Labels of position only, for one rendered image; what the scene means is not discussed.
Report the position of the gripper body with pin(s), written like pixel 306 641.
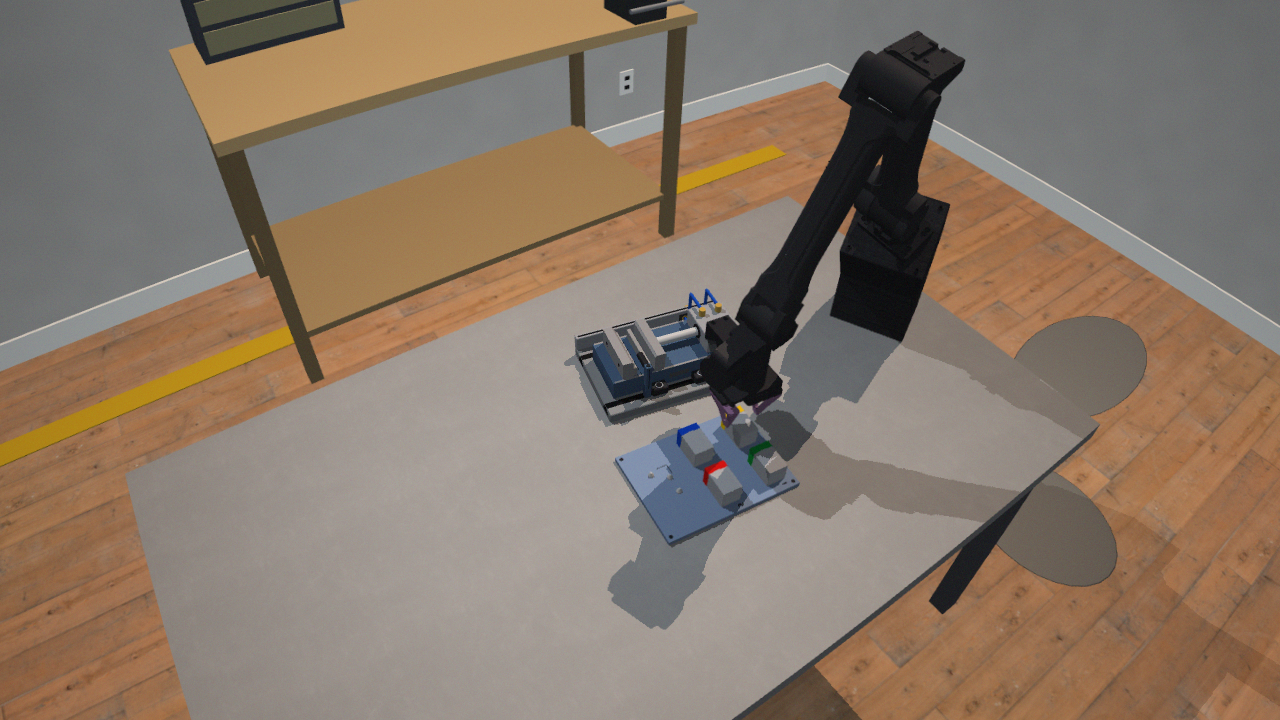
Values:
pixel 757 385

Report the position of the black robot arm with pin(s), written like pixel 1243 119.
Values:
pixel 869 132

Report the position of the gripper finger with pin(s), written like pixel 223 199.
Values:
pixel 758 409
pixel 731 412

